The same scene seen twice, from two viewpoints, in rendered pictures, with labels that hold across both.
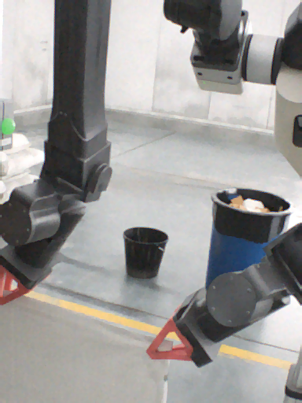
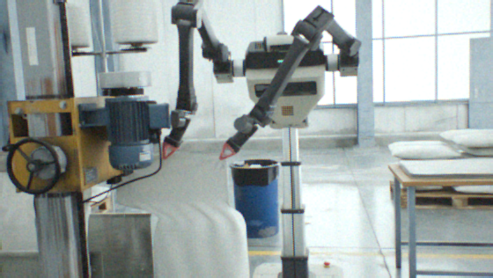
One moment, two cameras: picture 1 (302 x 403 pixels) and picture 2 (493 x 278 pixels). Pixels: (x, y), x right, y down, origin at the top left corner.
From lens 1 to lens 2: 1.29 m
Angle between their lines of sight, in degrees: 14
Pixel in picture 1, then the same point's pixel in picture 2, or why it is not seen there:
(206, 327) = (236, 141)
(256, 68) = (237, 70)
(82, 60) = (188, 69)
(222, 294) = (238, 123)
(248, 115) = not seen: hidden behind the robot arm
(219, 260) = (241, 202)
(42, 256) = (179, 135)
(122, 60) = not seen: hidden behind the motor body
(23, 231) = (176, 122)
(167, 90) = not seen: hidden behind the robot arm
